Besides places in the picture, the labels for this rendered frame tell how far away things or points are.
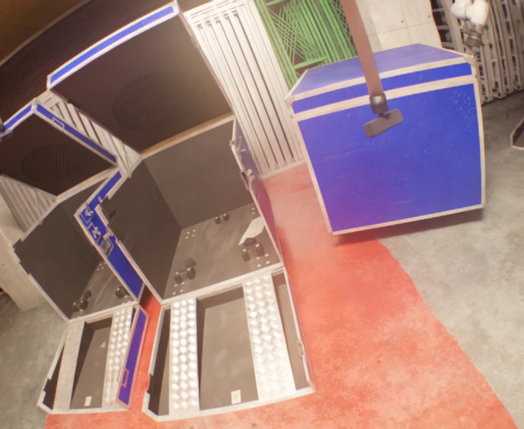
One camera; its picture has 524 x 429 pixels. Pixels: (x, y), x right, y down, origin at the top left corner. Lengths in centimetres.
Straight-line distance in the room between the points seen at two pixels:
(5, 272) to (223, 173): 285
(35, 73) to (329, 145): 467
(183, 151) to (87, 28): 302
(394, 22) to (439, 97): 139
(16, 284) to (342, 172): 370
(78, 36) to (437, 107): 463
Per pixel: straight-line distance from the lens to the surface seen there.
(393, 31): 298
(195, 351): 185
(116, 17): 492
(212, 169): 266
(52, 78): 203
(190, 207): 282
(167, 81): 218
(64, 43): 520
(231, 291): 202
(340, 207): 191
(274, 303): 178
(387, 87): 166
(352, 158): 176
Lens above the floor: 135
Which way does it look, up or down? 28 degrees down
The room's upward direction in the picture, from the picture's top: 23 degrees counter-clockwise
